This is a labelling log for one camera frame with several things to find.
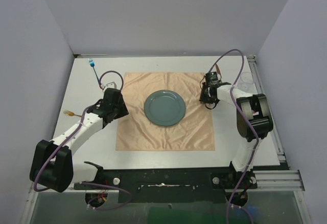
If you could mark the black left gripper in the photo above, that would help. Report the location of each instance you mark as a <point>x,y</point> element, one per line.
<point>123,111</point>

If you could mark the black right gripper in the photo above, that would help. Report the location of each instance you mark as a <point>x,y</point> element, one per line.
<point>203,98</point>

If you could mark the peach satin cloth napkin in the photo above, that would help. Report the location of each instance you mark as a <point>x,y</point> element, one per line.
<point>136,133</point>

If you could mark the teal round plate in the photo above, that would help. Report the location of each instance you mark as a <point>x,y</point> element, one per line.
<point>164,108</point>

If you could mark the blue fork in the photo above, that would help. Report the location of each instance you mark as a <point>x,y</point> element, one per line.
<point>92,64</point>

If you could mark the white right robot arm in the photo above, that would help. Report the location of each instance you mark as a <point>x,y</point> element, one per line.
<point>253,117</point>

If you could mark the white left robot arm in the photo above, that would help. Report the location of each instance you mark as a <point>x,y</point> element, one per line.
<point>53,166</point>

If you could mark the copper table knife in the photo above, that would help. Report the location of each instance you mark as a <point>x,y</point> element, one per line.
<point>218,71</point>

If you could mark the clear drinking glass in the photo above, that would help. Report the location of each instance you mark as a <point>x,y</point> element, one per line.
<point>245,82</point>

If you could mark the gold fork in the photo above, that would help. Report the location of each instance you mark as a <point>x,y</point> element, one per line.
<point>71,114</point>

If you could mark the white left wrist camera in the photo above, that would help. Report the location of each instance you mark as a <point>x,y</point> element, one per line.
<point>111,85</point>

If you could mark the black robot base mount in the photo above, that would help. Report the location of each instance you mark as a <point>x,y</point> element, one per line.
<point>180,185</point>

